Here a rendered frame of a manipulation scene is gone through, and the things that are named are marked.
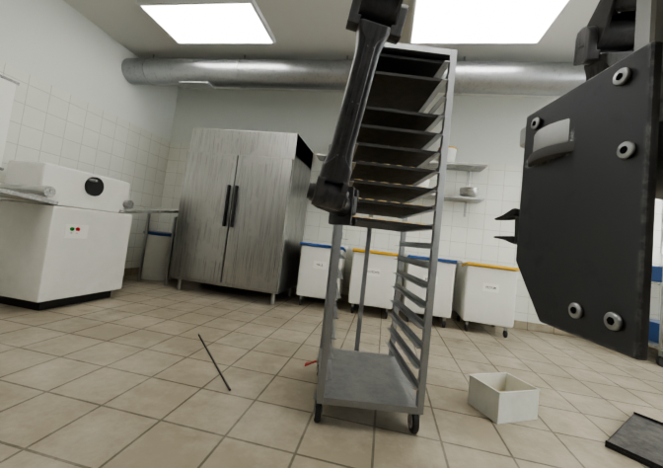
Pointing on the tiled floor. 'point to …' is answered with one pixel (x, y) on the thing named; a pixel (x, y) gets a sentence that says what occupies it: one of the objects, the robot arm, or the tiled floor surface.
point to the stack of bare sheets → (639, 440)
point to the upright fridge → (242, 210)
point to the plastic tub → (503, 397)
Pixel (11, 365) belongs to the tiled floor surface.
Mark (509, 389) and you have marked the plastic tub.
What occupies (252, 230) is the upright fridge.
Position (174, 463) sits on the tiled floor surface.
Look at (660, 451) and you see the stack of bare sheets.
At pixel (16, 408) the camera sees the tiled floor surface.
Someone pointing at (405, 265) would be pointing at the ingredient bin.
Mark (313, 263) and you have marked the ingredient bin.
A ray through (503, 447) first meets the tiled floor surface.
